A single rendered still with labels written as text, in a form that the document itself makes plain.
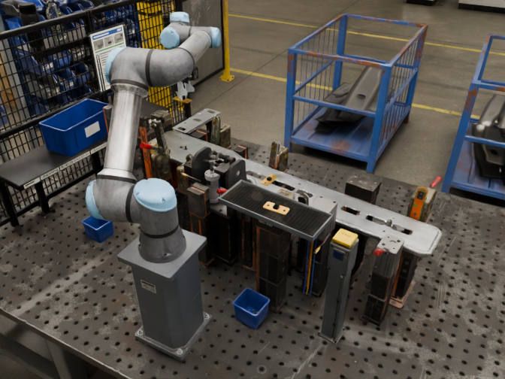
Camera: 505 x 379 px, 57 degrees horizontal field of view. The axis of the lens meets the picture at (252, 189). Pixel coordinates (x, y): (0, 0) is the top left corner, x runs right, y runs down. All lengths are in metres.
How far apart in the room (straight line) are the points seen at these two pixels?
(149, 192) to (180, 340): 0.57
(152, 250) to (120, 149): 0.32
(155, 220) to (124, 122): 0.31
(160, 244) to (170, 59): 0.56
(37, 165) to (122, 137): 0.83
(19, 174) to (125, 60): 0.88
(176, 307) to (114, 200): 0.41
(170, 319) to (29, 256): 0.87
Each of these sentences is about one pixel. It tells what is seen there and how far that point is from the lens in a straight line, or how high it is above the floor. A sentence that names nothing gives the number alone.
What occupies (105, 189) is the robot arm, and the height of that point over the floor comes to 1.32.
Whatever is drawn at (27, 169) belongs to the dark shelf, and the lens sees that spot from 2.23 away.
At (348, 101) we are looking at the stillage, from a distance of 3.97.
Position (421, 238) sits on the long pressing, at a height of 1.00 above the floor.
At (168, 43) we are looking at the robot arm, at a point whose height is 1.55.
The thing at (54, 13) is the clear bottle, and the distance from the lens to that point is 2.41.
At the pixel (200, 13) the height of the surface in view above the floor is 0.85.
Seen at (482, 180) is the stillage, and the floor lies 0.16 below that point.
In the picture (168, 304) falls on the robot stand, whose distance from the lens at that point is 1.56.
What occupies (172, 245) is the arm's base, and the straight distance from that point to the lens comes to 1.46.
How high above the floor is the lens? 2.11
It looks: 35 degrees down
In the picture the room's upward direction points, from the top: straight up
